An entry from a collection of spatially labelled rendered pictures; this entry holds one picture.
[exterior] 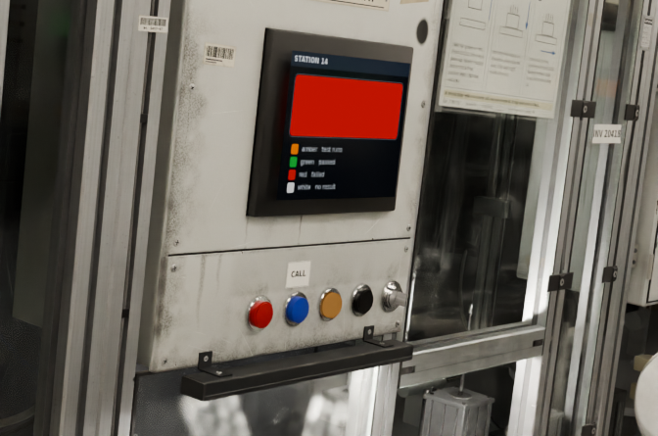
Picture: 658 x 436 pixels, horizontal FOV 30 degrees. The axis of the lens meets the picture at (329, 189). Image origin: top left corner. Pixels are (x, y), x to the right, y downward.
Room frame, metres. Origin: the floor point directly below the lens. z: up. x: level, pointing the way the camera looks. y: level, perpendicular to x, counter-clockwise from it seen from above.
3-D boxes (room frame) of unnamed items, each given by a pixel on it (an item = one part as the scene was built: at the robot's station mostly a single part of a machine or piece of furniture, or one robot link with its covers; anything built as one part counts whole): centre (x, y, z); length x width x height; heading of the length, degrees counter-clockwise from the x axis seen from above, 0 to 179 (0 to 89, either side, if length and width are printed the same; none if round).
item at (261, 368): (1.36, 0.00, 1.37); 0.36 x 0.04 x 0.04; 140
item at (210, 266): (1.45, 0.11, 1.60); 0.42 x 0.29 x 0.46; 140
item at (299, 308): (1.37, 0.02, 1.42); 0.03 x 0.02 x 0.03; 140
